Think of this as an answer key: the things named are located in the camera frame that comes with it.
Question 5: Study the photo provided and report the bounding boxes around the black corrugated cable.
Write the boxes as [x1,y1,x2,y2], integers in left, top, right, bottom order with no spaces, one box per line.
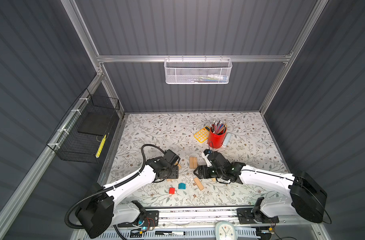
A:
[64,143,167,240]

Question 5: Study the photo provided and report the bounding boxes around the yellow calculator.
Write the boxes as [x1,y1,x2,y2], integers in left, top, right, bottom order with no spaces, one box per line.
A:
[193,126,210,143]

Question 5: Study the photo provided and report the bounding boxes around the white alarm clock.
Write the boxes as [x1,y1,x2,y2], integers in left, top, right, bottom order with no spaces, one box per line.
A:
[215,221,237,240]

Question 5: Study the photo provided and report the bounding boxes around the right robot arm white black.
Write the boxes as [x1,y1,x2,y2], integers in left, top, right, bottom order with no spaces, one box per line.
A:
[193,149,327,224]

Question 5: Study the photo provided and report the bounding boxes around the black foam pad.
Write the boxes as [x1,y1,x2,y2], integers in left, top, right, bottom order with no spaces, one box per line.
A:
[77,113,112,137]

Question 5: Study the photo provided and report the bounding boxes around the teal block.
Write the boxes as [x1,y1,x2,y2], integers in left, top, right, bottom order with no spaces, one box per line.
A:
[178,183,186,190]

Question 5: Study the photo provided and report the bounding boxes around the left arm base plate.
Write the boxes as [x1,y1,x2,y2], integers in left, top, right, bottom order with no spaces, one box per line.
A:
[117,211,160,228]

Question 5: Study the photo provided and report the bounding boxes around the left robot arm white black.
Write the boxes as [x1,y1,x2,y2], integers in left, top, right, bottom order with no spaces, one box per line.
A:
[66,150,181,239]

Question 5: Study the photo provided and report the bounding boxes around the markers in white basket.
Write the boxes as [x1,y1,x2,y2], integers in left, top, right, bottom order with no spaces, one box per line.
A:
[189,75,229,84]

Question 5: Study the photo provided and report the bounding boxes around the black wire mesh basket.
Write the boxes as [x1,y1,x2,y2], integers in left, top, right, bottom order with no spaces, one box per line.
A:
[47,91,120,164]

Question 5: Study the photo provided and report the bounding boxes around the light blue eraser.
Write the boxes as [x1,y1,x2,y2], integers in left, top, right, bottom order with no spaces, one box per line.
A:
[222,133,231,148]

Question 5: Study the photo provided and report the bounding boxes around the yellow marker pen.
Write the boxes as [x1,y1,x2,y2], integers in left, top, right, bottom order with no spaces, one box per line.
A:
[95,135,107,159]

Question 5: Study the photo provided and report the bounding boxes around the bundle of pens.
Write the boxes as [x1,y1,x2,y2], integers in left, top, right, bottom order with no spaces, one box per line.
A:
[210,120,227,135]

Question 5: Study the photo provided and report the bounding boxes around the red pencil cup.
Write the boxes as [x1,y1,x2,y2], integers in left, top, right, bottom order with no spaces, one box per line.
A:
[207,128,227,149]

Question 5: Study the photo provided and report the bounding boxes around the plain wood block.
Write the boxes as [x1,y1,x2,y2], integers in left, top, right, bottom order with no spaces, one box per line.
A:
[192,157,198,169]
[193,178,204,191]
[189,157,194,169]

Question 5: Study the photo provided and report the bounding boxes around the white wire mesh basket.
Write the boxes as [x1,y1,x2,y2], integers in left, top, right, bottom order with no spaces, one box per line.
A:
[164,58,232,85]

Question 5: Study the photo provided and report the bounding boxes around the aluminium rail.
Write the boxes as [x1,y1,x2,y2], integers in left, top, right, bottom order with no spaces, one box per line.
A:
[77,205,318,226]

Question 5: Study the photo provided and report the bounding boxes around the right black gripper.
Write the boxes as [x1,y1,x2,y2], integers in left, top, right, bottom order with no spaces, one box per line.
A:
[192,164,223,178]

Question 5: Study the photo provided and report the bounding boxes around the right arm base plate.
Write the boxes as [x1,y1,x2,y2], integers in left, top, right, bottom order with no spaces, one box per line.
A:
[236,208,279,224]

